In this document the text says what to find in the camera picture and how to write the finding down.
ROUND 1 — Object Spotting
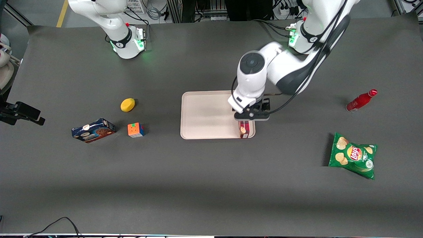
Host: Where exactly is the beige plastic tray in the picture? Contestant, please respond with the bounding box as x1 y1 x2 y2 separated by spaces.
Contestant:
180 90 256 139

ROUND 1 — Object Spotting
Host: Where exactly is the blue cookie box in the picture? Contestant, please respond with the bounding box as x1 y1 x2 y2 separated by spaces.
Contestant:
71 118 116 143

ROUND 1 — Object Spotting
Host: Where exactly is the grey base connector box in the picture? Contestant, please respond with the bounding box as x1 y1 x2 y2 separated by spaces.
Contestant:
135 28 147 52
286 25 298 47

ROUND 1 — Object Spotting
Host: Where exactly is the beige rounded object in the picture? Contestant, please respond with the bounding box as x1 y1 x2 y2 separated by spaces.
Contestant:
0 33 15 90

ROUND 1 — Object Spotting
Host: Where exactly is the yellow lemon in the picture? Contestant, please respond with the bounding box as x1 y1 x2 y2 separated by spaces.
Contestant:
121 98 135 113

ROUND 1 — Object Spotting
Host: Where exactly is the dark grey table mat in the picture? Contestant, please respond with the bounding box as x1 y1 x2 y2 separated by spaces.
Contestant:
0 15 423 236

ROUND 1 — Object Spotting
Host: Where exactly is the colourful puzzle cube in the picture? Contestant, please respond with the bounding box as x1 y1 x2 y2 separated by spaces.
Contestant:
128 123 145 138

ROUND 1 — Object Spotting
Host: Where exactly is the black equipment rack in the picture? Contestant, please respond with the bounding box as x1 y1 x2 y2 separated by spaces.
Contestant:
167 0 243 23

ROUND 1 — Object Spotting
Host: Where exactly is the red bottle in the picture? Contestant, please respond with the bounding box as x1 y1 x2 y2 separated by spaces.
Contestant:
346 89 378 113

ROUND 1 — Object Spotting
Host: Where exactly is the green chips bag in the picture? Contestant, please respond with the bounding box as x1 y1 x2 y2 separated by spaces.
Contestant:
328 132 378 180

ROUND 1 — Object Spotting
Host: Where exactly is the white perforated crate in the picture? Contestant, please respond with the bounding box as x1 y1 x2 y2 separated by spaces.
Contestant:
125 0 146 14

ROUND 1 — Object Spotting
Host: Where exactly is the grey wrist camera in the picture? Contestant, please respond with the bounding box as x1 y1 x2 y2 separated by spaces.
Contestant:
234 99 271 122

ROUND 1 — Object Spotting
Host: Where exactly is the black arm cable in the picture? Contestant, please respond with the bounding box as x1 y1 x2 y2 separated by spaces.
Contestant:
231 0 347 113

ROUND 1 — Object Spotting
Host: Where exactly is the black base cable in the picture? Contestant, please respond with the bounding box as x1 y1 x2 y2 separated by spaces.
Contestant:
251 19 295 37
124 7 150 26

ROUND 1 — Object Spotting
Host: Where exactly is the aluminium frame rail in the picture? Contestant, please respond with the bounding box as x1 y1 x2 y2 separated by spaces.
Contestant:
3 0 37 27
394 0 423 15

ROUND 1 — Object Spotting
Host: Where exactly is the thin black floor cable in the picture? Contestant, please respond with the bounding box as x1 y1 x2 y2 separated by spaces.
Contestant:
25 217 83 238

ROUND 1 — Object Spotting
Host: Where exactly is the grey coiled cable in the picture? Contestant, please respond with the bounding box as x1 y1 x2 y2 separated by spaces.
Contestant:
146 0 163 20

